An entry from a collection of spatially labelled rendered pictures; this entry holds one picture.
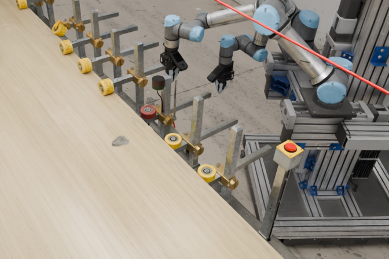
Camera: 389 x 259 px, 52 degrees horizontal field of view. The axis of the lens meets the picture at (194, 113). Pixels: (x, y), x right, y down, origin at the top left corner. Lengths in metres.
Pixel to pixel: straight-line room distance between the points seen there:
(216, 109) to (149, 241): 2.22
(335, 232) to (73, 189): 1.58
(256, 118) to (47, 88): 1.92
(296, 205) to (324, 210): 0.17
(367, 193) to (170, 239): 1.69
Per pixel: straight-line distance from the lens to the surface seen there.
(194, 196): 1.67
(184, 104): 2.18
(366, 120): 2.17
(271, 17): 1.72
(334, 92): 1.82
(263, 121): 3.55
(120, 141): 1.88
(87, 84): 2.28
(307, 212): 2.63
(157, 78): 1.93
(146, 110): 2.06
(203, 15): 2.04
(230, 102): 3.69
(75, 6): 2.72
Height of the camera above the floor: 2.17
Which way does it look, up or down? 38 degrees down
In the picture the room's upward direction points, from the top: 5 degrees clockwise
